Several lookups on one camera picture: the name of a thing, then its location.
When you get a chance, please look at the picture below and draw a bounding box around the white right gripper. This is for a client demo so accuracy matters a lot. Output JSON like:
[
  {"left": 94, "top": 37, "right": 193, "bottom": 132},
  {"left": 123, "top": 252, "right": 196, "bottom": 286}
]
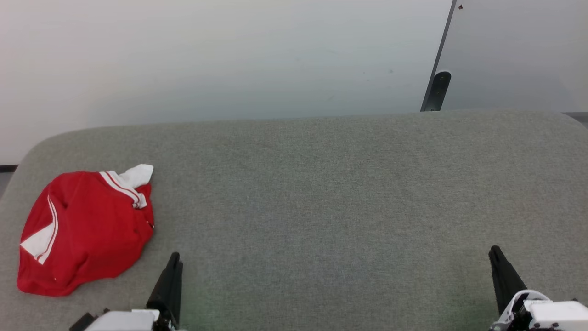
[{"left": 489, "top": 246, "right": 588, "bottom": 331}]

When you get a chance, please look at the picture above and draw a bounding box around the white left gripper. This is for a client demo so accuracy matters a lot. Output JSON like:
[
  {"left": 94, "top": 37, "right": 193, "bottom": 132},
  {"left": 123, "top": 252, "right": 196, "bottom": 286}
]
[{"left": 85, "top": 252, "right": 184, "bottom": 331}]

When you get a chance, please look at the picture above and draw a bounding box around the red white basketball jersey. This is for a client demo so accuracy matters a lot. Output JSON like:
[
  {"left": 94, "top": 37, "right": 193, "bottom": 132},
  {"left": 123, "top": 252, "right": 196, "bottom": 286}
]
[{"left": 17, "top": 164, "right": 155, "bottom": 297}]

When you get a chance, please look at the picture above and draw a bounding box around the grey fabric sofa cushion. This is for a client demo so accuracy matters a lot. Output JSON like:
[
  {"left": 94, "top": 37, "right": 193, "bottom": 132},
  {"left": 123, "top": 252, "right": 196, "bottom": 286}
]
[{"left": 0, "top": 109, "right": 588, "bottom": 331}]

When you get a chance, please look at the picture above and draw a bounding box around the dark thin panel edge strip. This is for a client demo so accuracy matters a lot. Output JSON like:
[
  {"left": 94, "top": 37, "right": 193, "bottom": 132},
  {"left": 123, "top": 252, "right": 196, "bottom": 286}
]
[{"left": 420, "top": 0, "right": 458, "bottom": 112}]

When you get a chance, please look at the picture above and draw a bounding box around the white right gripper cable loop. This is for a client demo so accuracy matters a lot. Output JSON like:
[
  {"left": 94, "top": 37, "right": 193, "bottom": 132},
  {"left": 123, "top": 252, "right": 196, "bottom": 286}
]
[{"left": 498, "top": 289, "right": 552, "bottom": 328}]

